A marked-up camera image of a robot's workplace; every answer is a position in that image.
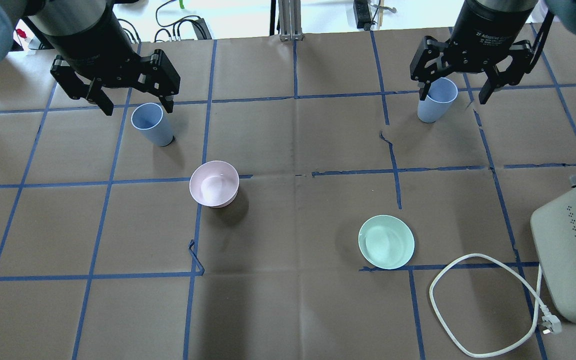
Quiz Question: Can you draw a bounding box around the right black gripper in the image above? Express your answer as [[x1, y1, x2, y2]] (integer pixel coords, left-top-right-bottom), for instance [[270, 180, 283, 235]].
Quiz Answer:
[[410, 0, 540, 105]]

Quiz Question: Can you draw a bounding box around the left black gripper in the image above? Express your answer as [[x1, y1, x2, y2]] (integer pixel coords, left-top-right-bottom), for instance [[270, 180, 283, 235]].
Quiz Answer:
[[30, 9, 181, 116]]

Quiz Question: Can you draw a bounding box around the blue cup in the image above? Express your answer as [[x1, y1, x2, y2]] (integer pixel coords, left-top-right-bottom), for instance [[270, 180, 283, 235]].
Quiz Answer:
[[130, 103, 175, 147], [417, 77, 458, 124]]

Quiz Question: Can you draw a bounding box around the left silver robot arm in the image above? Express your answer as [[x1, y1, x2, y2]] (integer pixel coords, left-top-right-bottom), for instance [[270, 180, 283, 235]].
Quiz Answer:
[[0, 0, 181, 116]]

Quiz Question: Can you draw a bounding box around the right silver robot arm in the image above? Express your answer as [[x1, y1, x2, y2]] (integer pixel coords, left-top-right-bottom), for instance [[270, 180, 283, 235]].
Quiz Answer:
[[409, 0, 576, 105]]

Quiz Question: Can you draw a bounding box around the black power strip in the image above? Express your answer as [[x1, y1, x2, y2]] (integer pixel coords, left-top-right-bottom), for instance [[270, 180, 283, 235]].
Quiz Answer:
[[352, 0, 373, 31]]

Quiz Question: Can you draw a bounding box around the pink bowl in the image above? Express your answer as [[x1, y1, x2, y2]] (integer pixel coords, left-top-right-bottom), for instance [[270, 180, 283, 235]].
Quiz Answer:
[[189, 161, 240, 208]]

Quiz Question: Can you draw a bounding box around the green bowl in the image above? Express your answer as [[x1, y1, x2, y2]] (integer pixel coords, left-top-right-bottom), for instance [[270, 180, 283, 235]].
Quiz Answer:
[[358, 214, 416, 271]]

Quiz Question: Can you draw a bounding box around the black cable bundle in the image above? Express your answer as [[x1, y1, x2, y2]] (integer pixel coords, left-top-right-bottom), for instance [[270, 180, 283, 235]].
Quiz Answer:
[[116, 0, 204, 44]]

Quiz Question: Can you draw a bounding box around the aluminium frame post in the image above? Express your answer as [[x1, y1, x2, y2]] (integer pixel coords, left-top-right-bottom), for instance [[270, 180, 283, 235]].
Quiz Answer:
[[277, 0, 304, 43]]

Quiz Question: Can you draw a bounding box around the white power cable with plug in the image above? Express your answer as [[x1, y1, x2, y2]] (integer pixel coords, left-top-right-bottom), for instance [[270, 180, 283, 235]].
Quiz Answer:
[[428, 253, 563, 359]]

